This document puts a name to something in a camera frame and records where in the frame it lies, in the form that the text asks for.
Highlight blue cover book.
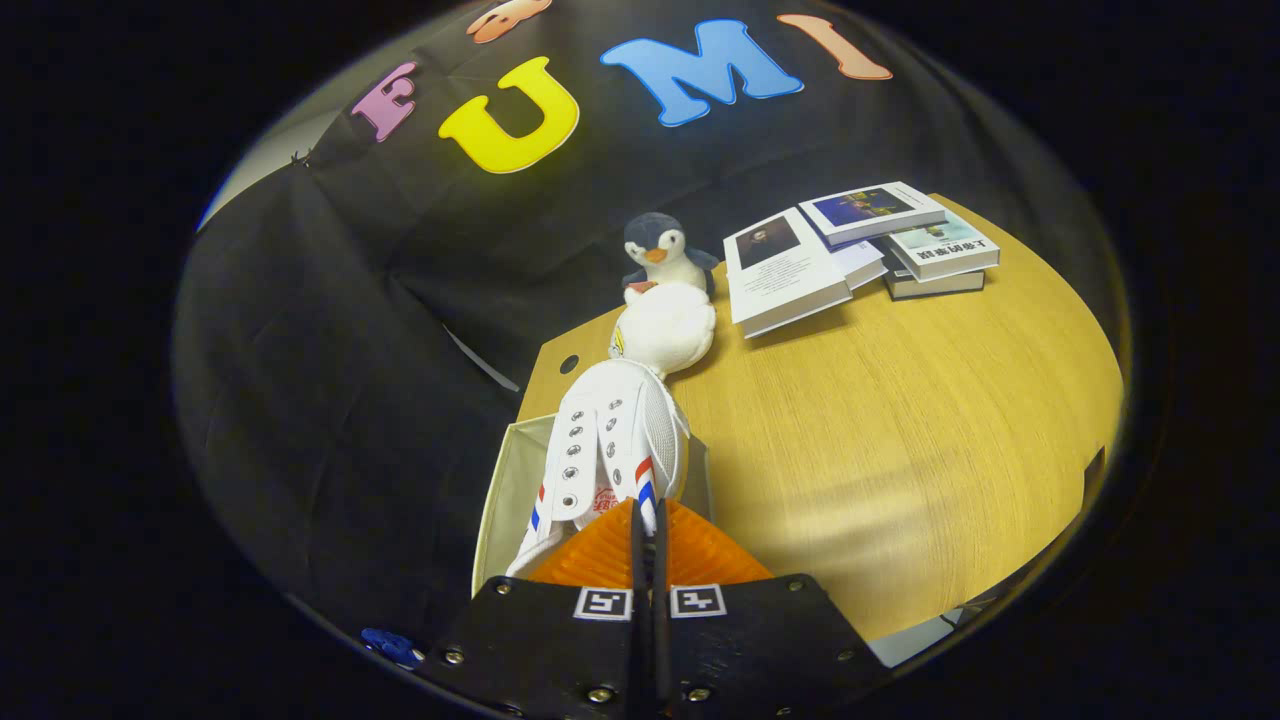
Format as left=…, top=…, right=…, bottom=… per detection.
left=796, top=180, right=948, bottom=248

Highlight penguin plush toy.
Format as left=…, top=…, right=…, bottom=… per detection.
left=619, top=211, right=722, bottom=305

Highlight black backdrop cloth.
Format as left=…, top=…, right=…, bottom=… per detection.
left=172, top=0, right=1121, bottom=653

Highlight small blue object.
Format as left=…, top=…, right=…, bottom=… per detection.
left=361, top=627, right=427, bottom=670

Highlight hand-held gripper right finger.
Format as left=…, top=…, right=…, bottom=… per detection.
left=652, top=496, right=888, bottom=720

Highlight beige fabric storage box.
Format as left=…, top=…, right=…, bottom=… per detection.
left=471, top=412, right=714, bottom=594

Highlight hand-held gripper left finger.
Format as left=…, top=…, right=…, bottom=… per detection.
left=418, top=498, right=651, bottom=720

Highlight white shoe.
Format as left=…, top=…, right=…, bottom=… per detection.
left=504, top=359, right=692, bottom=581

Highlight large white book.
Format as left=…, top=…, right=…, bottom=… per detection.
left=721, top=206, right=855, bottom=340

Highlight round white plush toy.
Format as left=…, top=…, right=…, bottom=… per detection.
left=607, top=282, right=718, bottom=380

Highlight thin pale book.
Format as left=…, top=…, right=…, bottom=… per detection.
left=830, top=240, right=889, bottom=292

